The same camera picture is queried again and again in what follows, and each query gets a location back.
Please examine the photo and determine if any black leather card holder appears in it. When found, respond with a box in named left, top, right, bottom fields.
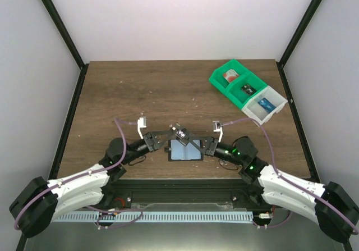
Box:
left=164, top=140, right=204, bottom=161

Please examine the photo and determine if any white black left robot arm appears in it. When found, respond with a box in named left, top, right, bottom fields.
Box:
left=9, top=126, right=178, bottom=238

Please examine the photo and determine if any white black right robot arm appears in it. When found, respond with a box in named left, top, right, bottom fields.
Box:
left=199, top=136, right=358, bottom=243

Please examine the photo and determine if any dark green card in bin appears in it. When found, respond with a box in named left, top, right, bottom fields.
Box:
left=241, top=84, right=257, bottom=96

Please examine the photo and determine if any blue card in bin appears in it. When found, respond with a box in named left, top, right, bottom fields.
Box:
left=257, top=98, right=276, bottom=113

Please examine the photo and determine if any red white card in bin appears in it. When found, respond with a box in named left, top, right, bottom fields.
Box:
left=223, top=69, right=240, bottom=83

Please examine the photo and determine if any green plastic bin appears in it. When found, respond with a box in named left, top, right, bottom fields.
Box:
left=224, top=72, right=268, bottom=109
left=209, top=59, right=250, bottom=94

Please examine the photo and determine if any white plastic bin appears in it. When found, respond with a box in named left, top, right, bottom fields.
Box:
left=241, top=86, right=288, bottom=125

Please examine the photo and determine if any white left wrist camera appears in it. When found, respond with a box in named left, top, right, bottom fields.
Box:
left=137, top=116, right=147, bottom=139

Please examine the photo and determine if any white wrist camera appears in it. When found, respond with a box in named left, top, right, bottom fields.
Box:
left=137, top=116, right=147, bottom=139
left=213, top=121, right=223, bottom=143

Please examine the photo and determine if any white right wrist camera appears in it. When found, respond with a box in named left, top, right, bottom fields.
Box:
left=213, top=121, right=223, bottom=143

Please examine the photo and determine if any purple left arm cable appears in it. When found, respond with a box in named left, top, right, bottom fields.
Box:
left=13, top=117, right=144, bottom=231

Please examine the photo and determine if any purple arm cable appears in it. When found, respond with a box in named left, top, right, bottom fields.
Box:
left=220, top=117, right=359, bottom=234
left=13, top=117, right=144, bottom=231

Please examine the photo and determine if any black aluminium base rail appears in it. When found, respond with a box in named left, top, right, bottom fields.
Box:
left=36, top=178, right=334, bottom=209

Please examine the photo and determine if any white slotted cable duct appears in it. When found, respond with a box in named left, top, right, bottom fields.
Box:
left=55, top=211, right=254, bottom=223

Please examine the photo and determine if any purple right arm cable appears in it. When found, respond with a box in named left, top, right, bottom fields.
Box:
left=220, top=117, right=359, bottom=234

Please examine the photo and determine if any black frame post left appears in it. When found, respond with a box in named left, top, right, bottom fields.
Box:
left=30, top=0, right=86, bottom=70

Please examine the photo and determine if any black frame post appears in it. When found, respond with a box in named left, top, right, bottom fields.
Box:
left=30, top=0, right=86, bottom=70
left=279, top=0, right=334, bottom=66

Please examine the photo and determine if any black frame post right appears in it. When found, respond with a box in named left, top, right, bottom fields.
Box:
left=279, top=0, right=334, bottom=66

